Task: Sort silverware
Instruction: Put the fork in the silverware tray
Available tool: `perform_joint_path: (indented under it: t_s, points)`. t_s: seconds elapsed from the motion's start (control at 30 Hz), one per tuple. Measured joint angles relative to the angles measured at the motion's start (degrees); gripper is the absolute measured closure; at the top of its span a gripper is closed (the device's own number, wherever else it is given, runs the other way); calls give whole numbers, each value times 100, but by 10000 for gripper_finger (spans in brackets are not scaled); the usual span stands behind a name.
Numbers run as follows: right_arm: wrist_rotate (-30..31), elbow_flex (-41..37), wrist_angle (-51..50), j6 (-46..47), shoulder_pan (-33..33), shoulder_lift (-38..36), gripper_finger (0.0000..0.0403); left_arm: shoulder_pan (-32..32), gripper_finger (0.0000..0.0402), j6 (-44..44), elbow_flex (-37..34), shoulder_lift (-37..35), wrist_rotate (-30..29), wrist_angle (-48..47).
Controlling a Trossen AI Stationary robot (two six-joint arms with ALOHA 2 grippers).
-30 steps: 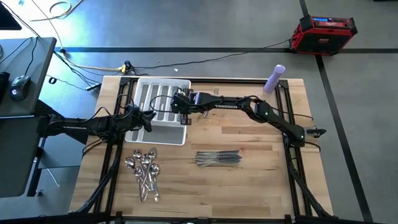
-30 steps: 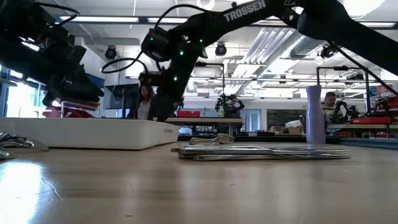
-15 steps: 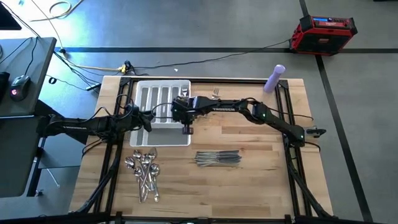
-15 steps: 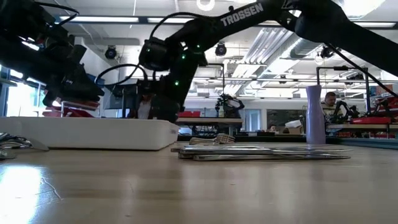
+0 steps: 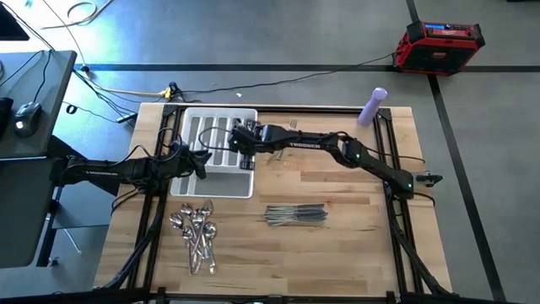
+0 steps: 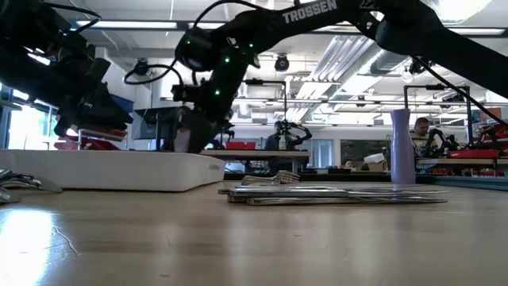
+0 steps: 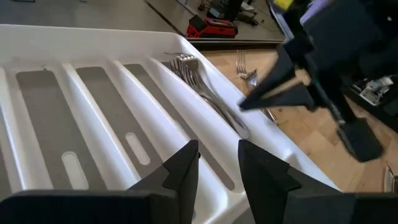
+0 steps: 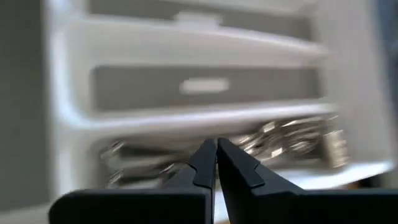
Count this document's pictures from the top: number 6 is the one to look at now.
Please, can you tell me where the metal shelf rack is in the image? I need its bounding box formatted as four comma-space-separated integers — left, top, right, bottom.
47, 129, 134, 152

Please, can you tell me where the blue storage bin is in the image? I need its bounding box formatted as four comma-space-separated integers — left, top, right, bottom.
114, 95, 135, 114

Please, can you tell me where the colourful printed box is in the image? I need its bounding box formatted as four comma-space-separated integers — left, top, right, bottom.
471, 106, 508, 124

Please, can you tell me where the black computer monitor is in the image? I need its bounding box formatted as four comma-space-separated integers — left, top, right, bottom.
132, 106, 182, 152

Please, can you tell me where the red storage bin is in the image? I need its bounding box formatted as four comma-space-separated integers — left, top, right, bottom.
77, 127, 128, 142
53, 134, 120, 151

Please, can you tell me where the red machine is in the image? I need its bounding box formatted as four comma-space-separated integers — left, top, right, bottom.
471, 121, 508, 146

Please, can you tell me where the white plastic cutlery tray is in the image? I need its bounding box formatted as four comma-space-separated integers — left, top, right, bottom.
0, 149, 227, 192

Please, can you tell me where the silver ventilation duct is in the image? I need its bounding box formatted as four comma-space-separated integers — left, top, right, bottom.
368, 47, 414, 76

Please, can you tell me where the long ceiling light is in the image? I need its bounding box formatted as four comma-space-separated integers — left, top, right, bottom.
90, 20, 179, 31
448, 26, 508, 37

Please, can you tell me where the black ceiling camera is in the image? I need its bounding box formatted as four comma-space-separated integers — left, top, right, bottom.
274, 54, 291, 73
133, 59, 151, 76

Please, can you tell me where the red tray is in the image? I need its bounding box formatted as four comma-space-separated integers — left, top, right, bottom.
448, 149, 500, 160

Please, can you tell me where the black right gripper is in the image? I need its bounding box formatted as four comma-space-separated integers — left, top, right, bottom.
170, 81, 239, 155

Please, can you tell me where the black ceiling spotlight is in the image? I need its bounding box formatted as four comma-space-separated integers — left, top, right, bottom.
404, 57, 428, 76

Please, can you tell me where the wooden background table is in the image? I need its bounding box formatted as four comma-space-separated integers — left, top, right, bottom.
416, 157, 508, 166

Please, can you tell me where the lilac vase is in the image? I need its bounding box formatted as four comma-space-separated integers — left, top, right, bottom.
390, 108, 418, 186

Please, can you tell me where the small red bin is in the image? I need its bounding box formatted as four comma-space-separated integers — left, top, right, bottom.
225, 141, 257, 151

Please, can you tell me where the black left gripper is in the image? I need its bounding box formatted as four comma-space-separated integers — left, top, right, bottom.
53, 55, 134, 138

